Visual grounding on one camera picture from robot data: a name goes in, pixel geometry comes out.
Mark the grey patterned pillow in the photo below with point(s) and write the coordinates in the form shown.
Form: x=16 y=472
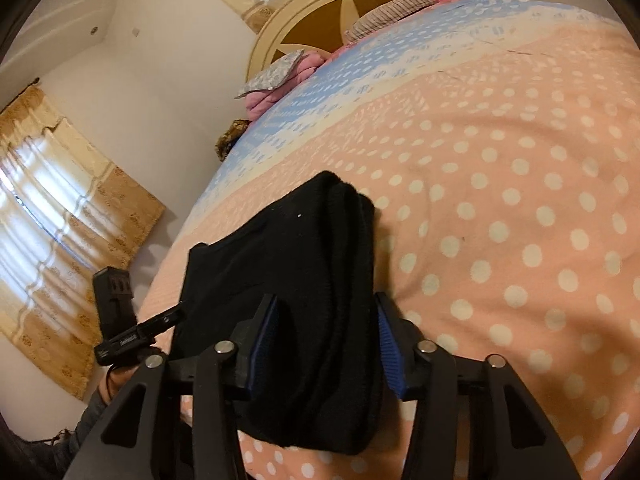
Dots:
x=275 y=72

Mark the gold side window curtain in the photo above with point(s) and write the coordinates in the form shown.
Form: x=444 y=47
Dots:
x=60 y=210

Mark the striped pillow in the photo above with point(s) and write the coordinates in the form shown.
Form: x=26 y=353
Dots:
x=385 y=12

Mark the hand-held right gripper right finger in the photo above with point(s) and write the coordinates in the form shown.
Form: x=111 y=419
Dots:
x=391 y=355

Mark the cream wooden headboard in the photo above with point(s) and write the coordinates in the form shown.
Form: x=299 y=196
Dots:
x=310 y=25

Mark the brown plush toy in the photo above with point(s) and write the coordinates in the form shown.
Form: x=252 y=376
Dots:
x=230 y=137

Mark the peach and blue dotted blanket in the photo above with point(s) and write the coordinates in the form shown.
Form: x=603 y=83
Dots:
x=500 y=185

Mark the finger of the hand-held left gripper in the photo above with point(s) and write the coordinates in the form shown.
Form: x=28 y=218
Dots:
x=162 y=322

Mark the person's left forearm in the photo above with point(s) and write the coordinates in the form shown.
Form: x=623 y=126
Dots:
x=87 y=422

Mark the pink folded blanket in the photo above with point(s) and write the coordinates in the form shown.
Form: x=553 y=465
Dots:
x=260 y=102

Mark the black pants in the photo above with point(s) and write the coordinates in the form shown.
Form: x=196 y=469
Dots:
x=310 y=260

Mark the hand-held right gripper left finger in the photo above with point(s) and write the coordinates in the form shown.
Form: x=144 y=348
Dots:
x=264 y=345

